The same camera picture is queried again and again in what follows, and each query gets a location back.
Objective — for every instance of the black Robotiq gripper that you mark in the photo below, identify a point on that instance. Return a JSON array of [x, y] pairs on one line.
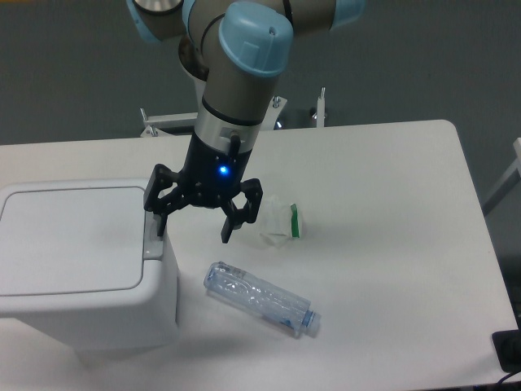
[[210, 178]]

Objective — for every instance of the grey trash can push button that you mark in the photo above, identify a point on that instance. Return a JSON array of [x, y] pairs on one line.
[[153, 244]]

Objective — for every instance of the white plastic trash can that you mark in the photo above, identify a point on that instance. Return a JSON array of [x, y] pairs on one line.
[[143, 316]]

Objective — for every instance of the white trash can lid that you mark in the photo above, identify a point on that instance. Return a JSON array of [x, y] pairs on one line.
[[69, 241]]

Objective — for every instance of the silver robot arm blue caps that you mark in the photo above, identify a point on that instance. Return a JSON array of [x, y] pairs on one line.
[[243, 47]]

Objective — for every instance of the crumpled white green wrapper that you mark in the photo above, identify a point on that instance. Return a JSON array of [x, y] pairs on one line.
[[279, 222]]

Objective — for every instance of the crushed clear plastic bottle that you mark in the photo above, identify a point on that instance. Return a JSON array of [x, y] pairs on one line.
[[256, 296]]

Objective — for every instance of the black device at table edge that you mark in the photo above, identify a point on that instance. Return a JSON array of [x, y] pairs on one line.
[[507, 346]]

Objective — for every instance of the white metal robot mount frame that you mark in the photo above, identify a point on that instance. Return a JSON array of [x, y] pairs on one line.
[[278, 117]]

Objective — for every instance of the white metal frame right edge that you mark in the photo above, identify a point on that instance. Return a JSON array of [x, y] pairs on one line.
[[506, 183]]

